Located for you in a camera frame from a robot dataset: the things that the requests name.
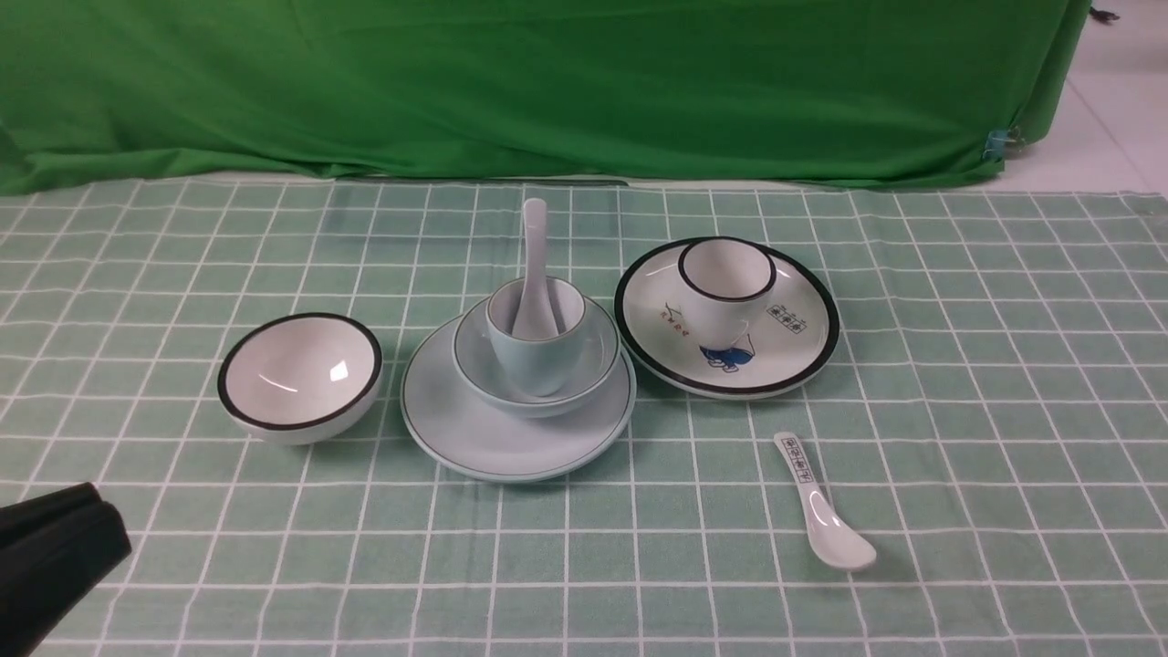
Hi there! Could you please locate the blue clip on backdrop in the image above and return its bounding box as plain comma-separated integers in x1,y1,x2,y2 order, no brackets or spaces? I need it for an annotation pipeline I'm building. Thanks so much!
981,129,1011,162

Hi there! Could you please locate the green checkered tablecloth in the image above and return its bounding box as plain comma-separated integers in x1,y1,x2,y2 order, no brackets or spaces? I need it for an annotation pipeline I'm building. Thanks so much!
1,178,1167,656

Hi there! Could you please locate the plain white ceramic spoon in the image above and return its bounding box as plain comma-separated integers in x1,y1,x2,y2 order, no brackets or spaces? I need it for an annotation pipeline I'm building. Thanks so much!
510,198,559,341

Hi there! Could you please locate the green backdrop cloth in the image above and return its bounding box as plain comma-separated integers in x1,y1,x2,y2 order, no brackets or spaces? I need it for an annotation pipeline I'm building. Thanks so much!
1,1,1090,195

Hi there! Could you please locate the black rimmed white cup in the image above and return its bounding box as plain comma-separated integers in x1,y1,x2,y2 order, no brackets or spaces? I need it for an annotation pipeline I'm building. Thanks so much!
677,237,777,350

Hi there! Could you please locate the black rimmed cartoon plate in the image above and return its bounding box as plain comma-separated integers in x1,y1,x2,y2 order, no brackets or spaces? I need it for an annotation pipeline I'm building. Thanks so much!
613,235,841,401

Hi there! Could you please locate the pale green cup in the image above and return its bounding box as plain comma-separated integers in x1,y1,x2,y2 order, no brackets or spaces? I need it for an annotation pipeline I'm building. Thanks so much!
485,277,588,396

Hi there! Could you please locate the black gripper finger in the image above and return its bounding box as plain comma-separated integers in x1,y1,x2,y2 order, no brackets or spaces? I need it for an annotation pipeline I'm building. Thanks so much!
1,483,103,534

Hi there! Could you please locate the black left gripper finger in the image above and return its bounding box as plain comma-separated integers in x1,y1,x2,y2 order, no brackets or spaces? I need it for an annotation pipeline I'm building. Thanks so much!
1,502,132,656

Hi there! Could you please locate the white spoon with print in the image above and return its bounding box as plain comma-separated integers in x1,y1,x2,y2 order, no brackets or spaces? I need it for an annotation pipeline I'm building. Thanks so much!
773,433,877,570

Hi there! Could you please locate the pale green plate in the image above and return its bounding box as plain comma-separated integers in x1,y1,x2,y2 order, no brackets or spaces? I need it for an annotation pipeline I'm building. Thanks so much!
401,319,637,483

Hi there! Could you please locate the black rimmed white bowl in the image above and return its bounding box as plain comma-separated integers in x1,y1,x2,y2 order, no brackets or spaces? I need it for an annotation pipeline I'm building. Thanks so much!
216,312,385,447

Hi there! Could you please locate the pale green bowl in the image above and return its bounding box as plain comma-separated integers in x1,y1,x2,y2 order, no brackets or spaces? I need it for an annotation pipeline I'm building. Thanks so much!
452,298,619,417

